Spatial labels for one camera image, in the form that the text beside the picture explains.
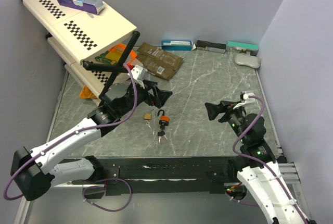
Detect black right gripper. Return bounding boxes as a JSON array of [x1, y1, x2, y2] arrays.
[[204, 100, 247, 143]]

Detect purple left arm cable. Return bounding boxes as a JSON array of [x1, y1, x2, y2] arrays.
[[3, 62, 138, 201]]

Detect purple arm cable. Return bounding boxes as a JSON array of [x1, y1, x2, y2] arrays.
[[232, 95, 308, 224], [3, 62, 138, 201]]

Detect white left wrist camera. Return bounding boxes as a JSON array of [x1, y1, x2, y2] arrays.
[[127, 64, 147, 89]]

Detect small brass key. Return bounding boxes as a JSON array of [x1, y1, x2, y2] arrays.
[[145, 120, 153, 131]]

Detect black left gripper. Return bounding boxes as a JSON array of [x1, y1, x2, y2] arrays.
[[117, 79, 172, 117]]

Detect black long box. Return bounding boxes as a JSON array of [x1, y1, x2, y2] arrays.
[[196, 40, 227, 54]]

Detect small brass padlock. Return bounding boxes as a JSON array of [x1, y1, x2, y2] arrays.
[[143, 109, 156, 121]]

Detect blue white box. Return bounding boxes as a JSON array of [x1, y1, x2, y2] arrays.
[[161, 40, 196, 51]]

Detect grey silver pouch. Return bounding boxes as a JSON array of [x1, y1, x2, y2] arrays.
[[234, 54, 261, 69]]

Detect green yellow box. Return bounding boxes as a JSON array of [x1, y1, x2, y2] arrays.
[[95, 51, 118, 65]]

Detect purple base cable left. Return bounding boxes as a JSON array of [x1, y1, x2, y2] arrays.
[[82, 178, 133, 212]]

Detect orange packet lower shelf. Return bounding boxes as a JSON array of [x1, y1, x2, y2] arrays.
[[79, 85, 98, 99]]

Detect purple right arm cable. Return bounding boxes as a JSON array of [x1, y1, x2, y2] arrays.
[[232, 95, 308, 224]]

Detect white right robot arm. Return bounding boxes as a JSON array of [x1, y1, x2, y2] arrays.
[[205, 95, 315, 223]]

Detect brown coffee bag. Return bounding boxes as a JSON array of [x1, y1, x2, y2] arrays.
[[136, 43, 183, 80]]

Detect aluminium frame rail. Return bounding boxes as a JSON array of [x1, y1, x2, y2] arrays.
[[277, 145, 301, 184]]

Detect teal white box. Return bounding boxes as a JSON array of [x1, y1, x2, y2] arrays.
[[226, 41, 259, 56]]

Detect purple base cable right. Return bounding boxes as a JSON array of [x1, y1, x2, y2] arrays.
[[225, 190, 261, 207]]

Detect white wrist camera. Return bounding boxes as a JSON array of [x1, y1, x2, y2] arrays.
[[233, 91, 256, 109], [127, 64, 147, 89]]

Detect purple silver carton box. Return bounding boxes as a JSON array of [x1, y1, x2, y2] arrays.
[[57, 0, 105, 15]]

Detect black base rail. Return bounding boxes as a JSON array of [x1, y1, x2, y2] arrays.
[[70, 155, 287, 196]]

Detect black headed keys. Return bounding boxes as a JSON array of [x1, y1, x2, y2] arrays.
[[157, 130, 168, 143]]

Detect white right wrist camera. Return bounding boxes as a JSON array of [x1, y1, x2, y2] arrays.
[[233, 91, 256, 109]]

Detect orange snack packet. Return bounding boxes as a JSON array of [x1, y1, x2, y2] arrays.
[[106, 43, 137, 63]]

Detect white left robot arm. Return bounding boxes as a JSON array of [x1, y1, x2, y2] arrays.
[[10, 80, 173, 201]]

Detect orange black padlock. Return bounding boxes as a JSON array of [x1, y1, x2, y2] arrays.
[[157, 109, 170, 126]]

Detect cream folding shelf rack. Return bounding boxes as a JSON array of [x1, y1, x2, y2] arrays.
[[21, 0, 140, 96]]

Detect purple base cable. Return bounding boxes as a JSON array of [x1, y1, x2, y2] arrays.
[[82, 178, 133, 212], [225, 190, 261, 207]]

